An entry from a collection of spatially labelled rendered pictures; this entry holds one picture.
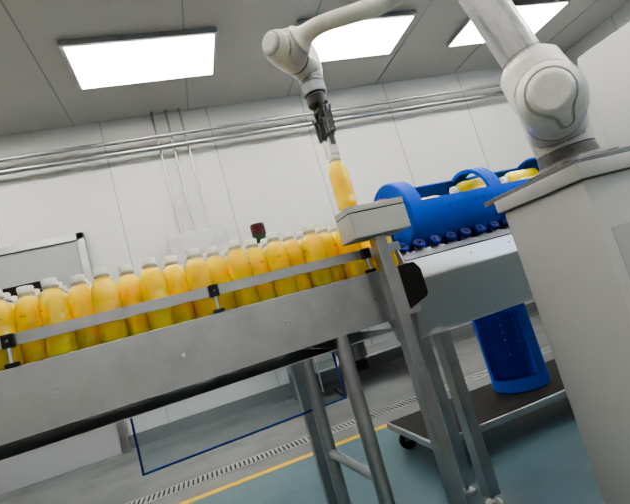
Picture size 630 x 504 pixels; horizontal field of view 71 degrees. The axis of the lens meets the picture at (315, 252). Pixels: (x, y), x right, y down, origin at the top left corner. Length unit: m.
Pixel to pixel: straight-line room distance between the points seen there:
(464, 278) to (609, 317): 0.60
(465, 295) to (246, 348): 0.89
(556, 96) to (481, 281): 0.85
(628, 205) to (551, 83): 0.37
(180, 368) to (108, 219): 3.97
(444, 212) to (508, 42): 0.69
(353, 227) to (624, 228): 0.68
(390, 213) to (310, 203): 3.90
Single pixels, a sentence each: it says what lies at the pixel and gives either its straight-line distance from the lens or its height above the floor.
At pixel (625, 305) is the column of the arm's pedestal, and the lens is 1.29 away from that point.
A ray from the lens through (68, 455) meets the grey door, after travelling 5.08.
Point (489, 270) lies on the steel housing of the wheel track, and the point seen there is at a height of 0.79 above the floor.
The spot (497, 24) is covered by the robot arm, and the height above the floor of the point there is 1.40.
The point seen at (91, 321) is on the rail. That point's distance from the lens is 1.30.
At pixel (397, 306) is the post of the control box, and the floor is 0.78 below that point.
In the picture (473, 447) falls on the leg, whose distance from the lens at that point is 1.82.
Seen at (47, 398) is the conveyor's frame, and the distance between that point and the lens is 1.29.
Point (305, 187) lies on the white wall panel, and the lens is 5.32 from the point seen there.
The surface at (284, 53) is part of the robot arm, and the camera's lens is 1.58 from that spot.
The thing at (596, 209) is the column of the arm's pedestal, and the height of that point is 0.88.
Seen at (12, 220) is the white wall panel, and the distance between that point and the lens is 5.36.
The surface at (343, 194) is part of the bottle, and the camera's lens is 1.56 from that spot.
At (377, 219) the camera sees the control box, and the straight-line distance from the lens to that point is 1.37.
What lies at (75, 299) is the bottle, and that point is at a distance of 1.35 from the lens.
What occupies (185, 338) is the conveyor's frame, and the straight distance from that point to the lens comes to 1.27.
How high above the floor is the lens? 0.84
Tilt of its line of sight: 7 degrees up
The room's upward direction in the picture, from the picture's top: 16 degrees counter-clockwise
